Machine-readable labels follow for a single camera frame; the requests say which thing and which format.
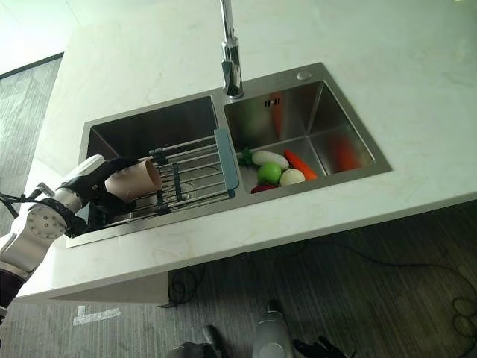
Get stainless steel double sink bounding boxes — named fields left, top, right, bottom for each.
left=66, top=62, right=394, bottom=250

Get coiled black floor cable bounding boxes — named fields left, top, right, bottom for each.
left=167, top=265, right=206, bottom=304

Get white onion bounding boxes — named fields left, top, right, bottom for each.
left=279, top=168, right=306, bottom=188

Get metal drain rack, blue ends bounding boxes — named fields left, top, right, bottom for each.
left=89, top=128, right=239, bottom=228

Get green apple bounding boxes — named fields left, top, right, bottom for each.
left=257, top=162, right=283, bottom=186

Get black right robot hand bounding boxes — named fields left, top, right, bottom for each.
left=292, top=335, right=348, bottom=358

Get green leafy vegetable top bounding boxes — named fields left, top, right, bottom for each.
left=238, top=146, right=255, bottom=167

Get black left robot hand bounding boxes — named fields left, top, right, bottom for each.
left=60, top=154, right=151, bottom=222

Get long black floor cable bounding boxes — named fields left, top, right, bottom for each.
left=294, top=241, right=477, bottom=339

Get white radish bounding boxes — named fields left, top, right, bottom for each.
left=251, top=149, right=290, bottom=169

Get beige cup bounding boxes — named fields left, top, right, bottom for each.
left=104, top=159, right=163, bottom=197

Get red vegetable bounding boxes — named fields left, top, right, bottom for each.
left=250, top=183, right=281, bottom=195

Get chrome kitchen faucet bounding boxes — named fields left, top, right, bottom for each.
left=218, top=0, right=245, bottom=100

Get orange carrot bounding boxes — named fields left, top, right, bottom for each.
left=283, top=148, right=319, bottom=181

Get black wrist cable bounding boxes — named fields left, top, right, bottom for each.
left=0, top=181, right=51, bottom=219

